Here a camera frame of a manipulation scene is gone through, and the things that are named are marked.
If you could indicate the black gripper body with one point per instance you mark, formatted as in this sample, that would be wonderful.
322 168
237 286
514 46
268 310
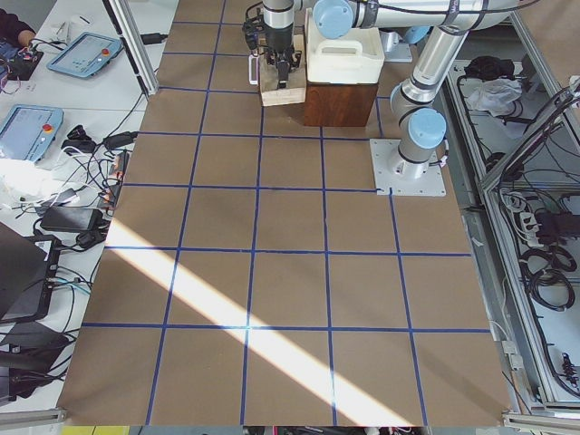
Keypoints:
279 46

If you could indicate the black scissors orange pivot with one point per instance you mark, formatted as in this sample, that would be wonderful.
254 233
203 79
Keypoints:
286 62

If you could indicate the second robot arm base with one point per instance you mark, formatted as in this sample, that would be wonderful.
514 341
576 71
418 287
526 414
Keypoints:
397 42

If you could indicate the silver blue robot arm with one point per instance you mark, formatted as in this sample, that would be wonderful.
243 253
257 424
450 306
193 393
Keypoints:
422 128

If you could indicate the white plastic storage bin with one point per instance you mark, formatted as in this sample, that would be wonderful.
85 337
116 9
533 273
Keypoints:
355 58

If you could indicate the dark brown wooden cabinet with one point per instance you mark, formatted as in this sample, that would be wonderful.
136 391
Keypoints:
338 105

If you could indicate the upper blue teach pendant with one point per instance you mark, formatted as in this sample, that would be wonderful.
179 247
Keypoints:
86 55

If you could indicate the blue teach pendant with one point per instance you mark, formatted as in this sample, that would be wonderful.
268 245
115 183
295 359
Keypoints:
28 131
86 55

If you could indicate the white crumpled cloth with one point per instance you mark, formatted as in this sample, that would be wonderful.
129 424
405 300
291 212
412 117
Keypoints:
497 97

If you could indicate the lower blue teach pendant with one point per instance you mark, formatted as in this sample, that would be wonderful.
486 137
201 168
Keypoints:
28 131

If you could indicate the black laptop power brick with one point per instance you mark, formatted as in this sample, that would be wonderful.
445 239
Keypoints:
74 220

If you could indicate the white power strip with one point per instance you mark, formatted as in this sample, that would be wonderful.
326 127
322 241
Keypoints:
530 227

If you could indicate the black monitor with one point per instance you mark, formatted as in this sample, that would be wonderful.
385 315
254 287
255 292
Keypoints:
28 264

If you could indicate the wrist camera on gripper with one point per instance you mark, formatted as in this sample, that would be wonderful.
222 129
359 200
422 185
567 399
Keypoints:
252 28

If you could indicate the aluminium frame post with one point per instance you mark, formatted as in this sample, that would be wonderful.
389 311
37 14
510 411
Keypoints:
126 28

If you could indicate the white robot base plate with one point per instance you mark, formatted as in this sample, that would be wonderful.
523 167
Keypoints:
395 176

